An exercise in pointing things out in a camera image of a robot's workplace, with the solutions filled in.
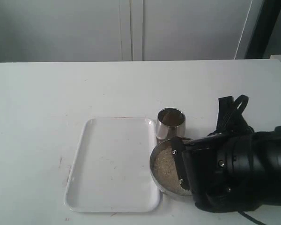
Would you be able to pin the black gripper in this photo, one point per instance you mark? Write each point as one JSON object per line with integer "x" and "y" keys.
{"x": 223, "y": 169}

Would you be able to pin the steel bowl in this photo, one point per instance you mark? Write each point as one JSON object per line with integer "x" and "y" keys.
{"x": 185, "y": 195}

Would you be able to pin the white rectangular plastic tray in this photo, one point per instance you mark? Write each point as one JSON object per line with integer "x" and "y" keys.
{"x": 110, "y": 171}

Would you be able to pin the beige granular powder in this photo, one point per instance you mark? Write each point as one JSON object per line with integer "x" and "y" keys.
{"x": 164, "y": 171}

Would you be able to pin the small steel cup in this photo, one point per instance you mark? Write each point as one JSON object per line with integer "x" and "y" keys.
{"x": 170, "y": 123}

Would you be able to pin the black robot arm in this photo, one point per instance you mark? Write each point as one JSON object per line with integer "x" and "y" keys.
{"x": 270, "y": 154}

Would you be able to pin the dark vertical post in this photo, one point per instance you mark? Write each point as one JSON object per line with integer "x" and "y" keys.
{"x": 264, "y": 26}

